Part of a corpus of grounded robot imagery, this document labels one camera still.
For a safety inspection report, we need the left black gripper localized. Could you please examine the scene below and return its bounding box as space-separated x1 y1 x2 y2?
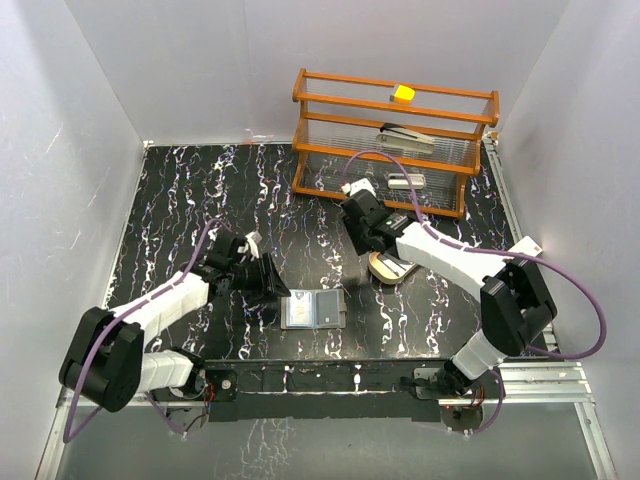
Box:
228 253 290 304

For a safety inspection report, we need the white plastic card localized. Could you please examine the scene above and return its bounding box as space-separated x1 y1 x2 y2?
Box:
288 291 312 326

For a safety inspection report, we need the grey card holder wallet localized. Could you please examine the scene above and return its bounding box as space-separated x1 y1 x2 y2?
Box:
281 289 347 330

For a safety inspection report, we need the oval wooden tray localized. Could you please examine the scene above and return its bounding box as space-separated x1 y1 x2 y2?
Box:
368 252 418 285

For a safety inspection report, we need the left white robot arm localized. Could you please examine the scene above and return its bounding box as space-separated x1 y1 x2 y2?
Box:
59 232 290 412

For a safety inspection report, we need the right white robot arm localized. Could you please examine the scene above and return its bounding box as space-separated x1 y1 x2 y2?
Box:
340 190 557 397

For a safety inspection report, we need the white card box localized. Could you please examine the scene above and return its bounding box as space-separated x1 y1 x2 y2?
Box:
509 236 543 257

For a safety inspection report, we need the small white stapler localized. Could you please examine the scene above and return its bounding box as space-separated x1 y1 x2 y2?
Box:
387 173 426 190

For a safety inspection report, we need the grey black stapler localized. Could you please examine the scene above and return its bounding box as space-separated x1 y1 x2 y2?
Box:
375 123 435 155

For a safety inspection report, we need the orange wooden shelf rack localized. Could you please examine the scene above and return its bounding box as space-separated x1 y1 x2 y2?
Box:
292 69 500 218

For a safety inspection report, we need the yellow white block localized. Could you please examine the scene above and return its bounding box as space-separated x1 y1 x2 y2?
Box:
389 84 416 105

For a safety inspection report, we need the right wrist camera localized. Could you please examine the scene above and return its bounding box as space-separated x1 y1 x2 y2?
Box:
340 178 376 198

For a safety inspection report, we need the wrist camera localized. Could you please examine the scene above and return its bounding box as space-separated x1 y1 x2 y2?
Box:
340 178 376 198
245 231 262 258

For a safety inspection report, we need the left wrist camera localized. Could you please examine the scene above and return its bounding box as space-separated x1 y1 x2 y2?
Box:
245 231 262 258

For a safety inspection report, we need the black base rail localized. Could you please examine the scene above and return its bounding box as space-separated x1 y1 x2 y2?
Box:
149 357 506 424

